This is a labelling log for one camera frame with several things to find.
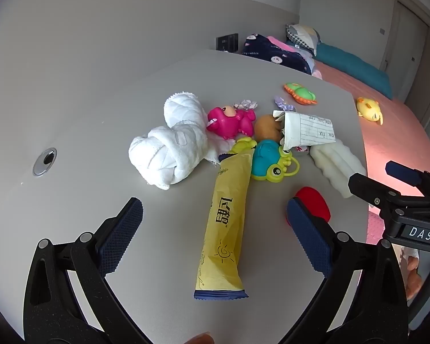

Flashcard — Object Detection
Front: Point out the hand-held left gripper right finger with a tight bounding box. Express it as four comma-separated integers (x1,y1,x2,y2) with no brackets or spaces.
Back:
279,196,411,344

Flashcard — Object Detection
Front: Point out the teal pillow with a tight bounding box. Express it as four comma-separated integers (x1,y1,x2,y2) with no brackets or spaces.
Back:
314,42,393,99

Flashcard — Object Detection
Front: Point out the pink toy dinosaur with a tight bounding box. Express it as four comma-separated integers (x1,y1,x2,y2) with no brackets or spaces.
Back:
206,105,257,140

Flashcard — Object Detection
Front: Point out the lime green plastic toy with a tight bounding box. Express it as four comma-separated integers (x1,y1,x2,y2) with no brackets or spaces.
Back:
231,137,258,155

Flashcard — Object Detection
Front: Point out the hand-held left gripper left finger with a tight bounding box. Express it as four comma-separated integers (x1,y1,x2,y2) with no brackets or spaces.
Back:
23,197,158,344

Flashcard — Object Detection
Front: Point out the white wardrobe door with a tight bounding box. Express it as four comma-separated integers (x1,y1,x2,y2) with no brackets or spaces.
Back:
382,0,430,74

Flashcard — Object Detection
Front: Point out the yellow plush chick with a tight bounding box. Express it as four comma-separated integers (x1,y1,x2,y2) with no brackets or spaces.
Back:
356,97,384,126

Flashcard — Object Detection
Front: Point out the navy printed blanket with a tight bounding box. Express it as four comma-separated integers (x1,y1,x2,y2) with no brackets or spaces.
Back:
241,33,314,76

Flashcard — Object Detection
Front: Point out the brown toy animal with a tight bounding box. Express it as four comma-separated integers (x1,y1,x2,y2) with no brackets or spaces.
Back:
254,114,284,142

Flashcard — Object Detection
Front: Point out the yellow snack wrapper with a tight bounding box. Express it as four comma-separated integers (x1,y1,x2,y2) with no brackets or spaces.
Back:
194,149,254,300

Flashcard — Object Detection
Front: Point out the person's right hand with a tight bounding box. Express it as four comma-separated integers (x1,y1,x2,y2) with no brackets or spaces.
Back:
398,247,430,301

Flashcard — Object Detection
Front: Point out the foam puzzle floor mat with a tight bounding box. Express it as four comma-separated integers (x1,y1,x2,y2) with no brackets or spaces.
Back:
367,211,389,246

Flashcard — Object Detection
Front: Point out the person's left hand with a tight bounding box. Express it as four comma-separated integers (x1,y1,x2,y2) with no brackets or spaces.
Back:
181,333,216,344

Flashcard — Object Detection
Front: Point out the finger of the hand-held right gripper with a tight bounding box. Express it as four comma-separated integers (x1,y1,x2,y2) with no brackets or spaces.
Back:
386,161,430,198
348,173,407,208

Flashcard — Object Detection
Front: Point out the orange green turtle toy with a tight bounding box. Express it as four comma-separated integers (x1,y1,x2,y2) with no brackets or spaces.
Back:
284,82,318,105

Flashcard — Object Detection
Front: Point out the white knotted towel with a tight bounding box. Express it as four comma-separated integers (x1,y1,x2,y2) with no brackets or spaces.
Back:
128,91,233,190

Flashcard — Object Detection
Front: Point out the metal desk grommet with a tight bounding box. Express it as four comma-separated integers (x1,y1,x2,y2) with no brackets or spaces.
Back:
32,148,58,177

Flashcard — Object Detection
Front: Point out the bed with pink sheet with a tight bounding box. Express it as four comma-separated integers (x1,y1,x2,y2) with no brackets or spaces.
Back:
312,59,430,248

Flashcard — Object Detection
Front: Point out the white desk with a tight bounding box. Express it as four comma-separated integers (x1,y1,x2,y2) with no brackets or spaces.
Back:
0,48,368,344

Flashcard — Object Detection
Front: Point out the teal frog toy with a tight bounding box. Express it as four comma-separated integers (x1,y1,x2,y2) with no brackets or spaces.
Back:
251,139,301,184

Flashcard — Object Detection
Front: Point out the red round sponge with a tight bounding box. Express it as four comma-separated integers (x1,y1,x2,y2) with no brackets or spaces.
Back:
294,186,332,223

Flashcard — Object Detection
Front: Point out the white ribbed sponge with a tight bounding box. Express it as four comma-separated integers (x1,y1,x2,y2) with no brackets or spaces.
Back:
309,138,367,199

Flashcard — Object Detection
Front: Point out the patterned grey yellow pillow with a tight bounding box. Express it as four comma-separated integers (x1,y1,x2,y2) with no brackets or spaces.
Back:
286,24,321,56

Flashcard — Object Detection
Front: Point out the black box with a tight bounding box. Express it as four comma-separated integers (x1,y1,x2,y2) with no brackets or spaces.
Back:
216,33,239,51

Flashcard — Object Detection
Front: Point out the white striped small toy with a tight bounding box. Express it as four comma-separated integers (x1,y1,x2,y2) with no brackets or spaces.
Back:
234,98,260,111

